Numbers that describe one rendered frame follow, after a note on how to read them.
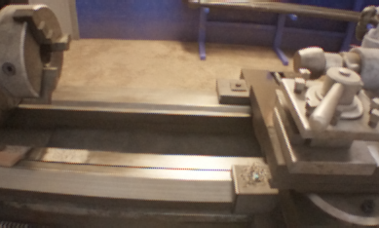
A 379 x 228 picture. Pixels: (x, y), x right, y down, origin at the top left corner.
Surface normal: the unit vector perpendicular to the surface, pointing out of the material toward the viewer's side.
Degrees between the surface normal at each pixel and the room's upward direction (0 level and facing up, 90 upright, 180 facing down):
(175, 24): 90
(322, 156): 0
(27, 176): 36
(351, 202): 0
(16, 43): 57
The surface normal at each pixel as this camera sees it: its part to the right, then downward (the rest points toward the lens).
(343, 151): 0.05, -0.82
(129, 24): 0.00, 0.57
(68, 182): 0.04, -0.33
